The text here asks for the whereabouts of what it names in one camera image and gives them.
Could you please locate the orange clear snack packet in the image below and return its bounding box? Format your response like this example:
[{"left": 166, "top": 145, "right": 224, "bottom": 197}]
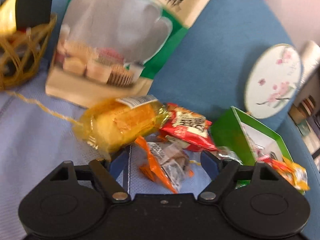
[{"left": 135, "top": 136, "right": 194, "bottom": 193}]

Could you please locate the round floral fan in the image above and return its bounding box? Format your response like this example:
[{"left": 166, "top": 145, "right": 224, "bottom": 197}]
[{"left": 244, "top": 43, "right": 303, "bottom": 119}]

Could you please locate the striped ceramic vase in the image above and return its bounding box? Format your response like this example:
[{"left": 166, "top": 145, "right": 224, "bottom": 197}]
[{"left": 298, "top": 95, "right": 316, "bottom": 116}]

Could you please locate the black gold small box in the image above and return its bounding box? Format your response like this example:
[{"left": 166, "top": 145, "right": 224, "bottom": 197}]
[{"left": 0, "top": 0, "right": 52, "bottom": 36}]

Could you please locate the yellow orange snack packet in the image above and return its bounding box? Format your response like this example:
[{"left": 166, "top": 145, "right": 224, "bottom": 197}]
[{"left": 264, "top": 157, "right": 310, "bottom": 191}]

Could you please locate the gold wire basket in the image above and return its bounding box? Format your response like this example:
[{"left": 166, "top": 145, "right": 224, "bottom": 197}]
[{"left": 1, "top": 14, "right": 57, "bottom": 91}]

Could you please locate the red white snack packet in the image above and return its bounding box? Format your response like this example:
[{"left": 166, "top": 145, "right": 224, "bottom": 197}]
[{"left": 159, "top": 103, "right": 217, "bottom": 152}]

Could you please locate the black metal shelf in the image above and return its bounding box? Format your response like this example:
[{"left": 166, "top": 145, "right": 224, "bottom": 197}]
[{"left": 289, "top": 70, "right": 319, "bottom": 164}]

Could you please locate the large beige cereal snack bag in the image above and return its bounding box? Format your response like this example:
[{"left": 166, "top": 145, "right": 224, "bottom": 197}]
[{"left": 45, "top": 0, "right": 210, "bottom": 108}]

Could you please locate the green cardboard box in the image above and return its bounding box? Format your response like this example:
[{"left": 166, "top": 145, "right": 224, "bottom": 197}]
[{"left": 209, "top": 106, "right": 304, "bottom": 196}]

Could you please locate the yellow cake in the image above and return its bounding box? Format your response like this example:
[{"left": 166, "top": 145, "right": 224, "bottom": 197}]
[{"left": 73, "top": 95, "right": 170, "bottom": 161}]

